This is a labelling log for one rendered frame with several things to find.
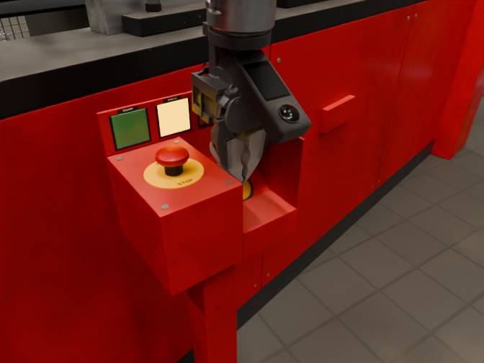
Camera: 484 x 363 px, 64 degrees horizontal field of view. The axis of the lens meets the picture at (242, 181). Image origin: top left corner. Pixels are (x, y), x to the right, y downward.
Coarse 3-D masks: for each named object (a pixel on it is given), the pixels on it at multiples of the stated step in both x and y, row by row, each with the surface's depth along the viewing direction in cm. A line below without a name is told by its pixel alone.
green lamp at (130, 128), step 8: (128, 112) 49; (136, 112) 50; (144, 112) 50; (112, 120) 48; (120, 120) 49; (128, 120) 49; (136, 120) 50; (144, 120) 51; (120, 128) 49; (128, 128) 50; (136, 128) 51; (144, 128) 51; (120, 136) 50; (128, 136) 50; (136, 136) 51; (144, 136) 52; (120, 144) 50; (128, 144) 51
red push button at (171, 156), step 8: (160, 152) 45; (168, 152) 45; (176, 152) 45; (184, 152) 45; (160, 160) 44; (168, 160) 44; (176, 160) 44; (184, 160) 45; (168, 168) 46; (176, 168) 46
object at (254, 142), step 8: (240, 136) 54; (248, 136) 50; (256, 136) 50; (264, 136) 51; (248, 144) 50; (256, 144) 51; (248, 152) 52; (256, 152) 52; (248, 160) 52; (256, 160) 53; (248, 168) 53; (248, 176) 54
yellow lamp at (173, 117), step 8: (168, 104) 52; (176, 104) 53; (184, 104) 53; (160, 112) 52; (168, 112) 52; (176, 112) 53; (184, 112) 54; (160, 120) 52; (168, 120) 53; (176, 120) 54; (184, 120) 55; (160, 128) 53; (168, 128) 53; (176, 128) 54; (184, 128) 55
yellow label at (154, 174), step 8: (192, 160) 49; (152, 168) 48; (160, 168) 48; (184, 168) 48; (192, 168) 48; (200, 168) 48; (144, 176) 46; (152, 176) 46; (160, 176) 46; (168, 176) 46; (176, 176) 46; (184, 176) 46; (192, 176) 46; (200, 176) 46; (152, 184) 45; (160, 184) 45; (168, 184) 45; (176, 184) 45; (184, 184) 45
